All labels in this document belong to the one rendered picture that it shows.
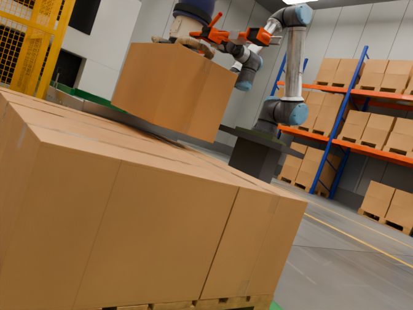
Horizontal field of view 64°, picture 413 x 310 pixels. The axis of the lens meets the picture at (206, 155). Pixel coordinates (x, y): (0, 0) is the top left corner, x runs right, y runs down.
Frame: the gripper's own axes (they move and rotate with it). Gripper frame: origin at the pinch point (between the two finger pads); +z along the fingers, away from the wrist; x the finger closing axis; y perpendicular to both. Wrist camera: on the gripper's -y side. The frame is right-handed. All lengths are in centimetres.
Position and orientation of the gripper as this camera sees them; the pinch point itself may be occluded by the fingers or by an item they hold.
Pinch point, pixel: (214, 35)
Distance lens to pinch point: 180.4
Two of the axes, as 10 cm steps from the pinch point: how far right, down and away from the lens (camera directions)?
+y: -5.8, -2.6, 7.7
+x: 3.4, -9.4, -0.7
